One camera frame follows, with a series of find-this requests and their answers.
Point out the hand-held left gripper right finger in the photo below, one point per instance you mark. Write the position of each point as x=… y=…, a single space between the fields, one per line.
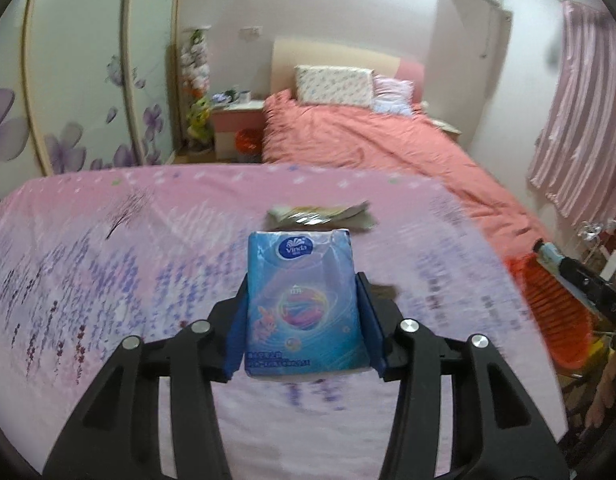
x=370 y=322

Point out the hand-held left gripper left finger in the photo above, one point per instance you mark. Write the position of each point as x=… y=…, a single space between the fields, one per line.
x=236 y=332

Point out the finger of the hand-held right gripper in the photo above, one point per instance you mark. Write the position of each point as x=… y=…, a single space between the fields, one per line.
x=582 y=277

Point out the pale blue cloth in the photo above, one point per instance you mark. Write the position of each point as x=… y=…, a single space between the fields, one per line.
x=548 y=251

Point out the orange plastic basket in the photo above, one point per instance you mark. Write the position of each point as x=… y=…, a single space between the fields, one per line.
x=552 y=310

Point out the blue tissue packet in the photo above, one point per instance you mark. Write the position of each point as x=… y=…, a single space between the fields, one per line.
x=303 y=310

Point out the brown snack wrapper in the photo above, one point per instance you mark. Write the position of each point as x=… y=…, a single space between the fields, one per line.
x=313 y=215

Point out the purple floral printed tablecloth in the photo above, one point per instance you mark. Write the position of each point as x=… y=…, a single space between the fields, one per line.
x=138 y=260

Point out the pink striped curtain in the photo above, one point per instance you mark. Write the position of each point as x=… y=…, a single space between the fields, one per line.
x=582 y=110

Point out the bed with coral duvet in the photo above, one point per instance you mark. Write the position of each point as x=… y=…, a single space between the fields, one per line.
x=387 y=155

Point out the small red-orange bag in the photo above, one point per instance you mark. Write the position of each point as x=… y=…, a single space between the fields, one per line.
x=248 y=141

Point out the cream nightstand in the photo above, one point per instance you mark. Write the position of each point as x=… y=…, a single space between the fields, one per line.
x=447 y=132

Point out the pink and white nightstand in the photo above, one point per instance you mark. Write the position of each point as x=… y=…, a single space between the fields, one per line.
x=228 y=125

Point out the yellow-green plush toy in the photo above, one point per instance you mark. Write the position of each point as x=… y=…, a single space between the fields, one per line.
x=199 y=117

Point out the pink striped pillow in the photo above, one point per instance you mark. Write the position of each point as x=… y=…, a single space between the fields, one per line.
x=393 y=96

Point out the white mug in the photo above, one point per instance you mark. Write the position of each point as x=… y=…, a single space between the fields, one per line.
x=244 y=96

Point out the white patterned pillow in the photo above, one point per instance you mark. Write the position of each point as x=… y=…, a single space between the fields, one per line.
x=333 y=86

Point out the cream and pink headboard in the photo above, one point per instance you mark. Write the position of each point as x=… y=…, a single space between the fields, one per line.
x=328 y=55

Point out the wardrobe with purple flower doors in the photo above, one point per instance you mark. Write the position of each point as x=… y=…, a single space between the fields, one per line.
x=88 y=60

